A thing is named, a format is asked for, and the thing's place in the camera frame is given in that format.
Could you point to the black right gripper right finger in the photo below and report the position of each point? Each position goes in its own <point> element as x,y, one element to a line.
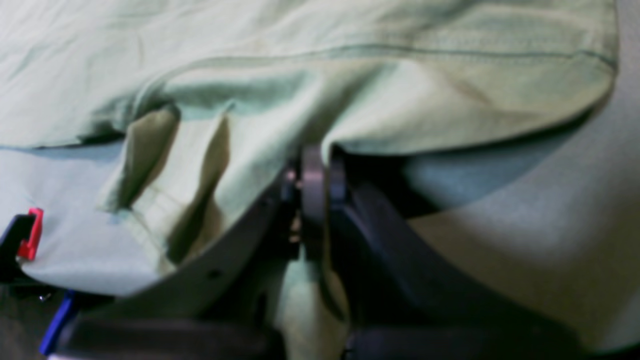
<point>407,302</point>

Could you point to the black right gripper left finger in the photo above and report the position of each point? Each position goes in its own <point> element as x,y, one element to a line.
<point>221,305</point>

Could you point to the light green T-shirt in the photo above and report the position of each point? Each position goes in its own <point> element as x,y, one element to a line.
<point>145,128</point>

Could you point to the blue black bar clamp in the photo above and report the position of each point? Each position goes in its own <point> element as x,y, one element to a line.
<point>19,243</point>

